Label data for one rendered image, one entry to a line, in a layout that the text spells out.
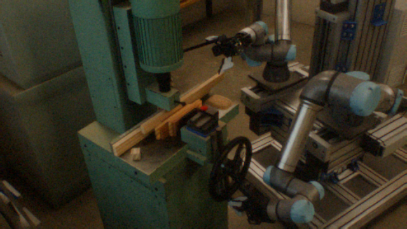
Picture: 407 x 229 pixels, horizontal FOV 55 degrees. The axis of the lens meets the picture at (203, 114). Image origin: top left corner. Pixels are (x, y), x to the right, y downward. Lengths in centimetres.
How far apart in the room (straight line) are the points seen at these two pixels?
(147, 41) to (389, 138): 123
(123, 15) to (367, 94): 90
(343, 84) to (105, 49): 91
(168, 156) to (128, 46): 46
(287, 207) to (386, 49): 112
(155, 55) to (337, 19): 86
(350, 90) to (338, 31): 61
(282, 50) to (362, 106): 55
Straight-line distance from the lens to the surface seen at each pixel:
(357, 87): 137
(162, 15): 140
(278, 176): 147
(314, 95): 142
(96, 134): 190
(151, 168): 151
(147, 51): 147
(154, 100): 166
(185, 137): 159
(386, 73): 224
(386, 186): 254
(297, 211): 135
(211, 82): 187
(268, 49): 177
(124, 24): 153
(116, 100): 174
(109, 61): 164
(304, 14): 508
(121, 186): 188
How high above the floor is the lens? 191
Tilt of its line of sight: 35 degrees down
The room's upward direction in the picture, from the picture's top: 3 degrees counter-clockwise
